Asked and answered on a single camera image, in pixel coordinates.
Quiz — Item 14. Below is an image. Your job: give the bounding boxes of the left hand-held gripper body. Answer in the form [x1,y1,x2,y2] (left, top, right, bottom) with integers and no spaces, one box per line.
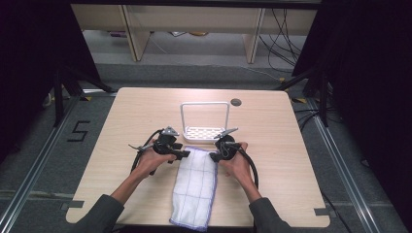
[152,126,183,155]

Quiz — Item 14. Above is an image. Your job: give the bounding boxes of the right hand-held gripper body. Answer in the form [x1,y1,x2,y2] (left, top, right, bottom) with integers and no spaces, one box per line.
[213,127,242,162]

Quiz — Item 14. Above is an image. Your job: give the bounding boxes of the white cloth with purple edging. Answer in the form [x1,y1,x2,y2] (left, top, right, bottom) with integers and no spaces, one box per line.
[169,146,219,233]

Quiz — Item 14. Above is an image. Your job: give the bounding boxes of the person's right hand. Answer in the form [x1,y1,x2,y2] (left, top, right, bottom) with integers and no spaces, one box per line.
[219,141,253,183]

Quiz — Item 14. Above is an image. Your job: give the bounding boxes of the person's left hand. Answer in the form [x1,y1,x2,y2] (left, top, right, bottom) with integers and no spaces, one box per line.
[134,139,178,178]

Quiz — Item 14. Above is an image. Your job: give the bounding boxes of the black metal stand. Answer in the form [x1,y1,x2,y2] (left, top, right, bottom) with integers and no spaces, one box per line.
[51,66,118,128]
[275,67,330,128]

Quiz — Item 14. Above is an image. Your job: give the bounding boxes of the black tape patch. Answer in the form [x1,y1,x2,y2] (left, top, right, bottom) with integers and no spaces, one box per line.
[60,200,86,212]

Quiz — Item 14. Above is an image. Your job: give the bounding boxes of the beige desk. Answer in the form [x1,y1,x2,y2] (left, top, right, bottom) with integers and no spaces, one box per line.
[71,3,319,64]

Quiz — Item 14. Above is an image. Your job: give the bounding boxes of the black curtain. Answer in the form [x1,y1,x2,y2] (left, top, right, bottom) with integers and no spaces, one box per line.
[0,0,102,164]
[292,0,412,227]

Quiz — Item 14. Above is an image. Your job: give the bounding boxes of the white rack with handle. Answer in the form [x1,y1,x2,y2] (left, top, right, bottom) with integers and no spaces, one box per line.
[180,101,231,145]

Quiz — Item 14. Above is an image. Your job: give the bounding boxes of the right hand-held gripper cable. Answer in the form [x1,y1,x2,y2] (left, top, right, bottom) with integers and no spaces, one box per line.
[237,147,260,190]

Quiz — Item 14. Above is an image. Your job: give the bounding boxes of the white floor cable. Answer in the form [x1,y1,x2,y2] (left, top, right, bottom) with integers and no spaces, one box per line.
[241,64,287,83]

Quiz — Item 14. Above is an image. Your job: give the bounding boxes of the black floor cables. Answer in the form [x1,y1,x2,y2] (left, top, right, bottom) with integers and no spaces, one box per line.
[292,108,322,131]

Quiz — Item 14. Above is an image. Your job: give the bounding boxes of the aluminium floor rail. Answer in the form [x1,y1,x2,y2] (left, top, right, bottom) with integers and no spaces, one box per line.
[0,95,82,233]
[306,96,383,233]

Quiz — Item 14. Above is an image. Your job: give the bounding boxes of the bundle of black cables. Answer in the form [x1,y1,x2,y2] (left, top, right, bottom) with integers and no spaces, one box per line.
[257,8,308,72]

